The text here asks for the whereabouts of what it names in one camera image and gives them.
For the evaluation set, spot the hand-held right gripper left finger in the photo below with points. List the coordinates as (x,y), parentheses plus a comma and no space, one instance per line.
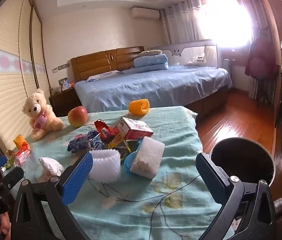
(78,177)

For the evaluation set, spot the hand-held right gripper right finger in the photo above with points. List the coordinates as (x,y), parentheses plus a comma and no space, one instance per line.
(213,177)

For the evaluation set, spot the white foam fruit net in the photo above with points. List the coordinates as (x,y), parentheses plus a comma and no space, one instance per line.
(105,165)

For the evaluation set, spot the black trash bin white rim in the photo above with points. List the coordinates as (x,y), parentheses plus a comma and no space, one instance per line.
(243,160)

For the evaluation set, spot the person's left hand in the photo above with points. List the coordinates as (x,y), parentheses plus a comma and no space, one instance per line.
(2,228)

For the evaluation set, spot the green yellow wrapper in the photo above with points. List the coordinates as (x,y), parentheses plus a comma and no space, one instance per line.
(10,158)

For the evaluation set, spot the red white packet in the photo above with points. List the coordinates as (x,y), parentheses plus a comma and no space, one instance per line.
(22,155)

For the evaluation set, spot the white crumpled paper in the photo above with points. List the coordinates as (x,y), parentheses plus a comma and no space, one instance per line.
(49,166)

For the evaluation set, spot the small orange foam net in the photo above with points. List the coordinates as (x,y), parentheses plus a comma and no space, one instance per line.
(19,141)

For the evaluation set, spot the dark blue patterned wrapper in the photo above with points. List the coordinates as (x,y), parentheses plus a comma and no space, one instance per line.
(78,144)

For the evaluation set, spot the blue white candy wrapper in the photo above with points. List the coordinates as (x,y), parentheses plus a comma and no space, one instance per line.
(94,137)

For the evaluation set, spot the green floral tablecloth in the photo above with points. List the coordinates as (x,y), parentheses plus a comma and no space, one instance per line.
(176,140)

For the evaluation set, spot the yellow snack bag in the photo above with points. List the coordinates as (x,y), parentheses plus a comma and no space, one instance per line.
(117,141)

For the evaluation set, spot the red wrapper with white logo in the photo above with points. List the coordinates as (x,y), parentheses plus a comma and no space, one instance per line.
(103,130)

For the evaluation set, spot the red yellow apple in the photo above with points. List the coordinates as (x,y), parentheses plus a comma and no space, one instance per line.
(77,117)

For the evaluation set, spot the cream teddy bear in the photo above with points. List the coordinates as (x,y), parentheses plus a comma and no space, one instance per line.
(38,110)

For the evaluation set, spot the white foam block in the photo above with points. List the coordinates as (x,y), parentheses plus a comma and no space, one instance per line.
(147,155)

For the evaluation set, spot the red white carton box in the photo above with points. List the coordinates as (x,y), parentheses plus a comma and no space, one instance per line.
(136,130)

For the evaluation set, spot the dark wooden nightstand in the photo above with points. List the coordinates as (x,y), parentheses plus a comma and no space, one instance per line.
(63,102)

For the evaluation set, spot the cream shutter wardrobe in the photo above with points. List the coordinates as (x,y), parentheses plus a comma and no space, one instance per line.
(5,85)

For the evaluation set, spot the flat blue white pillow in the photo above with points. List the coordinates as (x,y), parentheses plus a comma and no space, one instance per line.
(103,76)

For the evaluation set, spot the bed with blue sheet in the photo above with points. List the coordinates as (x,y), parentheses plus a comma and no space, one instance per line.
(156,85)

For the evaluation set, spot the white radiator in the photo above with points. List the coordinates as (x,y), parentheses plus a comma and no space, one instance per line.
(227,66)

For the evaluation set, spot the wooden headboard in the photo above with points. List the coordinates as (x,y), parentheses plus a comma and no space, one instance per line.
(98,62)

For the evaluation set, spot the red coat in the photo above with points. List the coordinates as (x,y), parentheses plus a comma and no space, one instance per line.
(258,60)

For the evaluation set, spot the folded blue blanket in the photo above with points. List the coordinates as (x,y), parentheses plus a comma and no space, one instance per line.
(151,62)

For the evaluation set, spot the small pale pillow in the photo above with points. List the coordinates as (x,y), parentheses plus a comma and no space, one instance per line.
(151,52)

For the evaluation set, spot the patterned window curtain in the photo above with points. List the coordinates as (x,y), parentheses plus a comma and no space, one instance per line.
(178,22)
(249,10)

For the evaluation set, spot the white air conditioner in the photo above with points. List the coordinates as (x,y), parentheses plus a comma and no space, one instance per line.
(144,13)

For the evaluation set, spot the photo frame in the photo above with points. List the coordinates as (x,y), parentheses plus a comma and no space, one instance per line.
(62,83)

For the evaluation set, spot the wall switch panel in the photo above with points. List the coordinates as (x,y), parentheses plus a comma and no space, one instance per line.
(60,68)

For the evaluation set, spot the grey bed guard rail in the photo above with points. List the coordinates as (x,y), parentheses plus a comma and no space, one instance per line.
(196,52)

